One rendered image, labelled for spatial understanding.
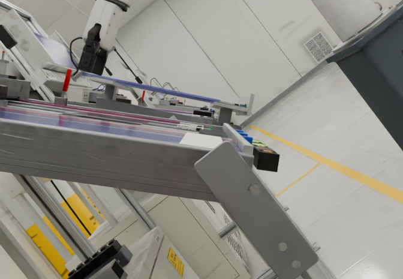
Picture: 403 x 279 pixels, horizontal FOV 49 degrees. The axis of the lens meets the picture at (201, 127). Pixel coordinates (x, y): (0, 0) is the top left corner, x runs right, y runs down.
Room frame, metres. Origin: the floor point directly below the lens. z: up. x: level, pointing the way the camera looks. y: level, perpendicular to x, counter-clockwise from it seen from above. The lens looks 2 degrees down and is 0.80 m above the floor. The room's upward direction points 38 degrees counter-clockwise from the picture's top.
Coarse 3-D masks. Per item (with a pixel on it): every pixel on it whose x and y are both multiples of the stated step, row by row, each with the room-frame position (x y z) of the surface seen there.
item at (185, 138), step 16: (0, 112) 0.65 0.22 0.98; (16, 112) 0.69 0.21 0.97; (32, 112) 0.74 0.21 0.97; (80, 128) 0.57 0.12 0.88; (96, 128) 0.60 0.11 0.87; (112, 128) 0.64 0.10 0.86; (128, 128) 0.68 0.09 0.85; (144, 128) 0.73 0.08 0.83; (160, 128) 0.78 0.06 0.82; (192, 144) 0.57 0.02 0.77; (208, 144) 0.60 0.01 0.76
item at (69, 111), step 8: (16, 104) 1.02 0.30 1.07; (24, 104) 1.02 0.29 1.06; (32, 104) 1.02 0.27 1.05; (40, 104) 1.02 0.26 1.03; (72, 112) 1.02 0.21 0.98; (80, 112) 1.02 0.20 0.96; (88, 112) 1.02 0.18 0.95; (96, 112) 1.02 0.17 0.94; (120, 120) 1.01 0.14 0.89; (128, 120) 1.01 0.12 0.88; (136, 120) 1.01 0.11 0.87; (144, 120) 1.01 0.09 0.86; (208, 128) 1.01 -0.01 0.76
